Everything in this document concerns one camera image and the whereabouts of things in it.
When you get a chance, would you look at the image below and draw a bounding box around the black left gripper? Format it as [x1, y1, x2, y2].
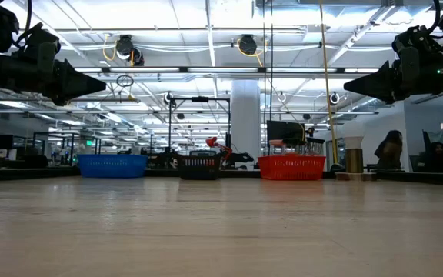
[23, 27, 107, 107]

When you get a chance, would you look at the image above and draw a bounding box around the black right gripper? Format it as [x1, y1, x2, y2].
[343, 25, 438, 105]

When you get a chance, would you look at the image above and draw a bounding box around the person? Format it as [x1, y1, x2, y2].
[374, 129, 405, 172]
[417, 141, 443, 173]

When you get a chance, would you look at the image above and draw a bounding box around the white bulb brass lamp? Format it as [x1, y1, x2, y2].
[335, 119, 378, 182]

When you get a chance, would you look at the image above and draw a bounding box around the blue plastic basket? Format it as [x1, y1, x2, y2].
[77, 153, 148, 179]

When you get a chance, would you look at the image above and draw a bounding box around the long ceiling light strip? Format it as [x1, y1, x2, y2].
[73, 65, 380, 75]
[0, 110, 380, 115]

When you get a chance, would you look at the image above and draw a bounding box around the black pole stand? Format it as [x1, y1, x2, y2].
[163, 92, 233, 155]

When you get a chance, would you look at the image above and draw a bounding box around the black monitor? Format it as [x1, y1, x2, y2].
[266, 119, 305, 143]

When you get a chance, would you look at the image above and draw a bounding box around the red plastic basket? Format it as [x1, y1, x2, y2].
[258, 154, 327, 182]

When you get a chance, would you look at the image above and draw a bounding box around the white building column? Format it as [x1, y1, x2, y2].
[230, 78, 263, 170]

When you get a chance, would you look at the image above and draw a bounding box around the black plastic basket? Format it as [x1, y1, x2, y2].
[178, 150, 222, 182]

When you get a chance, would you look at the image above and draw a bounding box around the red desk lamp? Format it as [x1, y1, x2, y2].
[205, 136, 233, 162]

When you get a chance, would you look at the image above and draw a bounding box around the black hanging cable loop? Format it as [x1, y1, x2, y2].
[115, 73, 135, 88]

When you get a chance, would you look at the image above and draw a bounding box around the yellow cable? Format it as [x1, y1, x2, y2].
[318, 0, 340, 165]

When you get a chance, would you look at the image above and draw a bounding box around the black left camera cable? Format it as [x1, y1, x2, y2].
[12, 0, 44, 44]

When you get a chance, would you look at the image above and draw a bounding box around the black camera cable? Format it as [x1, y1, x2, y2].
[12, 0, 44, 44]
[428, 0, 443, 39]

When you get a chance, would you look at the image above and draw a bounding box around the black right camera cable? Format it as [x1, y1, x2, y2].
[428, 0, 443, 39]

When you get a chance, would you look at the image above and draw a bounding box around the black cable with coil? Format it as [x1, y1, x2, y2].
[269, 0, 275, 134]

